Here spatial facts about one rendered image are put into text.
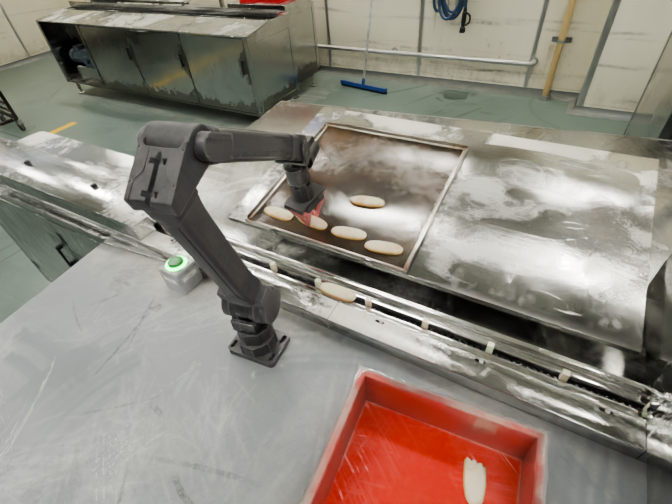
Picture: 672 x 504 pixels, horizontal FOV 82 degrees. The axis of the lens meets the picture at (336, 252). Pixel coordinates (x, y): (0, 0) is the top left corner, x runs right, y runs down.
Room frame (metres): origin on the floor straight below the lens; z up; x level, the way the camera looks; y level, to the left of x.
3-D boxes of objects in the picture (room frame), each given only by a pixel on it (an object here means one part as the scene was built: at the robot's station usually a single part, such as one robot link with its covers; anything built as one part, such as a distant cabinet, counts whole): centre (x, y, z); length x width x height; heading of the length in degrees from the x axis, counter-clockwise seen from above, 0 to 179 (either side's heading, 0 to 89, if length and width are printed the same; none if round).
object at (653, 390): (0.28, -0.53, 0.89); 0.06 x 0.01 x 0.06; 147
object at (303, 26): (4.53, 0.41, 0.44); 0.70 x 0.55 x 0.87; 57
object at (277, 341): (0.52, 0.20, 0.86); 0.12 x 0.09 x 0.08; 63
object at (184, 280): (0.75, 0.42, 0.84); 0.08 x 0.08 x 0.11; 57
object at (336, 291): (0.63, 0.01, 0.86); 0.10 x 0.04 x 0.01; 57
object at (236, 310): (0.54, 0.19, 0.94); 0.09 x 0.05 x 0.10; 159
